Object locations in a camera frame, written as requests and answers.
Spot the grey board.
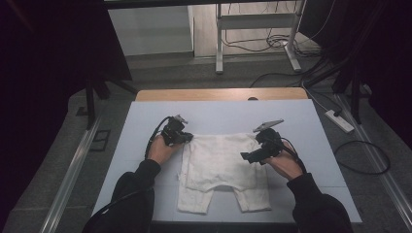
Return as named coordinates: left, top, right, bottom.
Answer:
left=107, top=5, right=194, bottom=56

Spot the white cable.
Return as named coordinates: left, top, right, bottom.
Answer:
left=300, top=82, right=329, bottom=113

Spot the white power strip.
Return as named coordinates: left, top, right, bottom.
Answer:
left=325, top=109, right=356, bottom=134

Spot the black curtain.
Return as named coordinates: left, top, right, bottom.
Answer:
left=297, top=0, right=412, bottom=153
left=0, top=0, right=133, bottom=227

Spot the black tripod stand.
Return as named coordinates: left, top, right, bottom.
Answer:
left=84, top=74, right=139, bottom=130
left=304, top=54, right=373, bottom=125

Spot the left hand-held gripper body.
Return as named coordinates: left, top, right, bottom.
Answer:
left=160, top=115, right=189, bottom=147

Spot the light blue mat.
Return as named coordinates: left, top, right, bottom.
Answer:
left=91, top=99, right=363, bottom=224

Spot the tangle of black cables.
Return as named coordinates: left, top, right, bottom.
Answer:
left=223, top=0, right=325, bottom=59

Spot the black floor socket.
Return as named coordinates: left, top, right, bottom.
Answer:
left=89, top=129, right=112, bottom=152

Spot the aluminium floor rail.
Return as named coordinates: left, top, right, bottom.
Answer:
left=333, top=93, right=412, bottom=227
left=38, top=117, right=101, bottom=233

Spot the white metal stand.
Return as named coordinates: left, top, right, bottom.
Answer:
left=215, top=0, right=307, bottom=76

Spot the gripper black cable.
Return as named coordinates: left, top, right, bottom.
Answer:
left=91, top=116, right=172, bottom=219
left=280, top=137, right=308, bottom=175

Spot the person's left hand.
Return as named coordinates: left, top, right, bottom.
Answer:
left=147, top=135, right=183, bottom=165

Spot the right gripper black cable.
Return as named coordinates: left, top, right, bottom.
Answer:
left=280, top=137, right=308, bottom=175

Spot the white baby romper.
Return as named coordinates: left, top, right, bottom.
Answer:
left=176, top=132, right=272, bottom=216

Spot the looped black cable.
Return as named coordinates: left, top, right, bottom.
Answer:
left=333, top=140, right=392, bottom=177

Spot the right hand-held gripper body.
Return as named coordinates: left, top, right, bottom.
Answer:
left=252, top=119, right=286, bottom=159

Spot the person's right hand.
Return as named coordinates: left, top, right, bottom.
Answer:
left=263, top=150, right=304, bottom=182

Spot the long black floor cable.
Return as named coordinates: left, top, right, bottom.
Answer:
left=249, top=57, right=328, bottom=89

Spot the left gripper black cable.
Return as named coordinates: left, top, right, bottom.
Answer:
left=91, top=116, right=172, bottom=219

